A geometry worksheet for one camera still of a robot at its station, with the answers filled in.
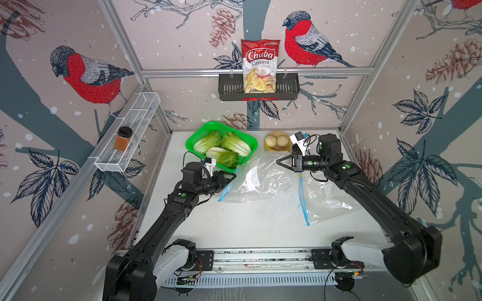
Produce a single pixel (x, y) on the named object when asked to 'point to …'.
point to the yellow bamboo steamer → (278, 148)
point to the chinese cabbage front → (223, 157)
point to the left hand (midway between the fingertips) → (236, 175)
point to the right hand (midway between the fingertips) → (277, 162)
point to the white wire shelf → (113, 156)
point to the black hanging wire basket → (231, 87)
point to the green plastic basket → (223, 128)
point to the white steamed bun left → (270, 140)
